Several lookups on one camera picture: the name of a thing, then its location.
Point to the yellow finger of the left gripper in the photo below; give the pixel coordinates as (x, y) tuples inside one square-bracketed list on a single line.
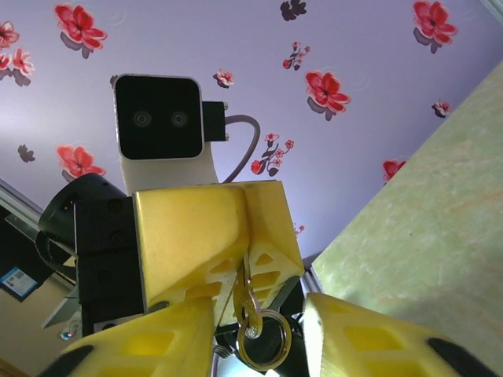
[(271, 235), (188, 235)]

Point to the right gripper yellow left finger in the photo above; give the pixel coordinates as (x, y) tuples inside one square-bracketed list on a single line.
[(133, 345)]

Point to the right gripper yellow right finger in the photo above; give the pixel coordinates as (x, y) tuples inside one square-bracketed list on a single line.
[(385, 345)]

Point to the brass key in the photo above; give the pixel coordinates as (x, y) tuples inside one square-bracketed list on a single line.
[(247, 302)]

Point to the blue labelled box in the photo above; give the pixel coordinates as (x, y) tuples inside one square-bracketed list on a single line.
[(17, 282)]

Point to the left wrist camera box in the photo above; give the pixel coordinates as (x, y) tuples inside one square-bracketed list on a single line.
[(157, 118)]

